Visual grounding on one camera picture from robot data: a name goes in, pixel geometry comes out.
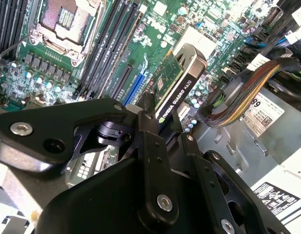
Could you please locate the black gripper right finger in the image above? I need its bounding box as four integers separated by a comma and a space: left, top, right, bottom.
173, 112, 291, 234

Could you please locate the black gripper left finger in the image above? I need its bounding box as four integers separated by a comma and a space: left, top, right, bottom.
0, 92, 181, 221

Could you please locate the green graphics card black shroud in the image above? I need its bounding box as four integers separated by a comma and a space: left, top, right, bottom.
150, 43, 208, 137

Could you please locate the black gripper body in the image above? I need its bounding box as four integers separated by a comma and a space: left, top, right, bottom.
37, 157, 216, 234

